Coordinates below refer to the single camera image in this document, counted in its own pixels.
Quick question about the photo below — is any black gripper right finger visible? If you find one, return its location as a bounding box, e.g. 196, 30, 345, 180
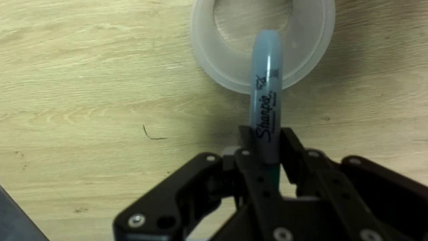
280, 127, 428, 241

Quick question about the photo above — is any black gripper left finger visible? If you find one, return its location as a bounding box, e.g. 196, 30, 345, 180
113, 124, 284, 241

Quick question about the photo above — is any green Sharpie marker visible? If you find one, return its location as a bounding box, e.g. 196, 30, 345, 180
248, 28, 285, 191

